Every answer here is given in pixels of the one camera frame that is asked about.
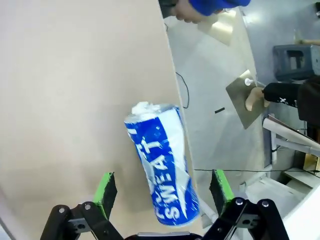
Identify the person's hand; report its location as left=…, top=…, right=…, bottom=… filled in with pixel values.
left=174, top=0, right=202, bottom=25

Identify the cardboard tube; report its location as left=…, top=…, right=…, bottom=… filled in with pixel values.
left=261, top=117, right=320, bottom=157

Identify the thin black floor cable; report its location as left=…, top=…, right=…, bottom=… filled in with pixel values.
left=174, top=71, right=191, bottom=110

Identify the metal mannequin base plate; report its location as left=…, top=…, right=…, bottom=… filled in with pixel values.
left=225, top=69, right=266, bottom=130

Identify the person in blue hoodie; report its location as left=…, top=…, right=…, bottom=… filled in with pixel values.
left=188, top=0, right=252, bottom=17

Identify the blue white drink can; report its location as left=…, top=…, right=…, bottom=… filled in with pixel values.
left=123, top=100, right=201, bottom=228

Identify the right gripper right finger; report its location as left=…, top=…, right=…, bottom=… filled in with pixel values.
left=203, top=169, right=291, bottom=240

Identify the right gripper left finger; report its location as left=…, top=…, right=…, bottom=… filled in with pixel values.
left=42, top=171, right=124, bottom=240

